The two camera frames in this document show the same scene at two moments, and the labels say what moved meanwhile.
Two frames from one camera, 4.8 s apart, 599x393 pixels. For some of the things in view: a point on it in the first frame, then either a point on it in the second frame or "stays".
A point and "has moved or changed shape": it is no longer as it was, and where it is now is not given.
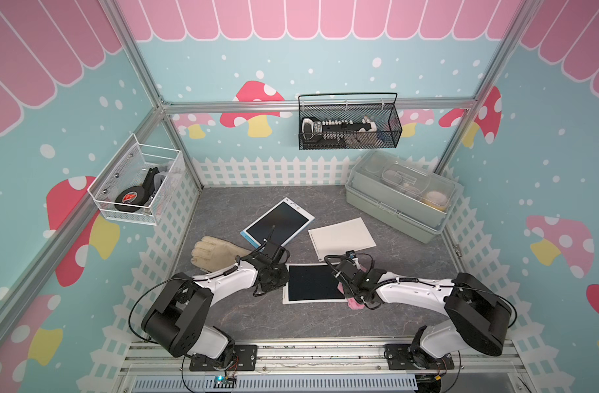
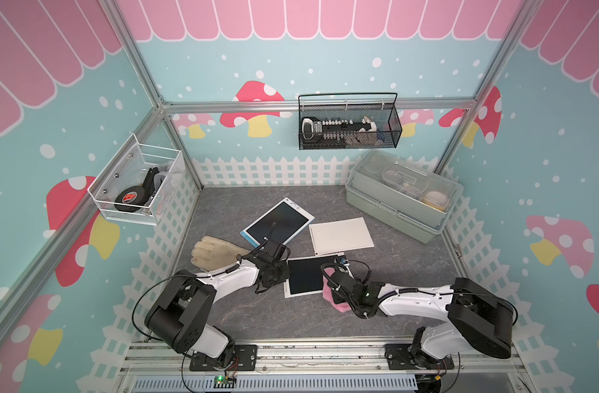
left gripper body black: x=277 y=279 stays
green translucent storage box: x=406 y=197 stays
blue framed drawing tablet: x=281 y=223 stays
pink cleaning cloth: x=353 y=303 has moved or changed shape
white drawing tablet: x=310 y=283 has moved or changed shape
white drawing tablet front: x=337 y=238 stays
